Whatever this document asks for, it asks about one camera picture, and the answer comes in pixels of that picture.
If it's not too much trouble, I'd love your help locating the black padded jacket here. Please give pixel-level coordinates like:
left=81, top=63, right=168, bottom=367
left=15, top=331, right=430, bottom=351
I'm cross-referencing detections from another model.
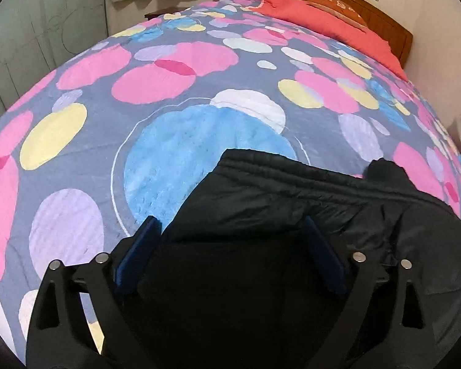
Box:
left=131, top=150, right=461, bottom=368

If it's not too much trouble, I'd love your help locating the colourful dotted bed blanket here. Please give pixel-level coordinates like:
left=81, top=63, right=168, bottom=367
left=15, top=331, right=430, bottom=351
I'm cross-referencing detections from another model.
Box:
left=0, top=0, right=461, bottom=359

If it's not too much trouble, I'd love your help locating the orange patterned cushion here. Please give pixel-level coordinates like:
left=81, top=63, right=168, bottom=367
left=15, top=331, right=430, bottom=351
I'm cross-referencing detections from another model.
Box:
left=307, top=0, right=368, bottom=30

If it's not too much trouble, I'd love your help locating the frosted glass wardrobe door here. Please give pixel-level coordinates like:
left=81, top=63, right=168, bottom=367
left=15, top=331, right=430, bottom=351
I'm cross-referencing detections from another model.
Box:
left=0, top=0, right=108, bottom=116

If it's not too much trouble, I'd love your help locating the red pillow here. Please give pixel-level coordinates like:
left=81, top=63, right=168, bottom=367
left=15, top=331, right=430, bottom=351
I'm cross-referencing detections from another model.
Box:
left=254, top=0, right=408, bottom=81

